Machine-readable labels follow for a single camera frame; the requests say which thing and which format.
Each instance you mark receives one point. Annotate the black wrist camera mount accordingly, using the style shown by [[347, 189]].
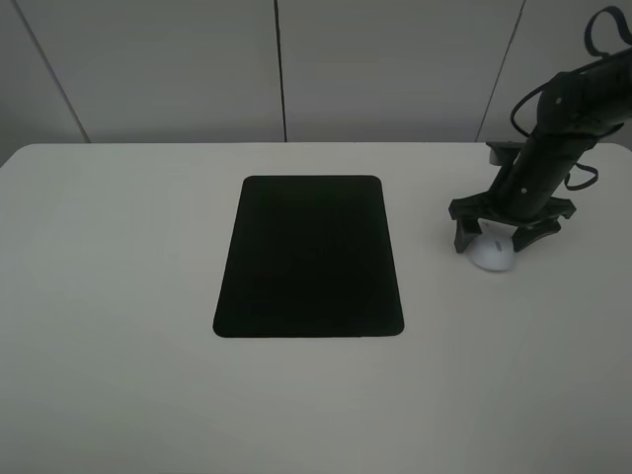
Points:
[[503, 153]]

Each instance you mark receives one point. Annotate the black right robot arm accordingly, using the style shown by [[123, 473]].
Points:
[[576, 110]]

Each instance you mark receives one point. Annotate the white computer mouse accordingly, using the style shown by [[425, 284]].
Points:
[[493, 249]]

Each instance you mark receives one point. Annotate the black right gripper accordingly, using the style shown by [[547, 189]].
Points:
[[467, 210]]

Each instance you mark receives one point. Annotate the black rectangular mouse pad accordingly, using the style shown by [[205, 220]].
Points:
[[310, 257]]

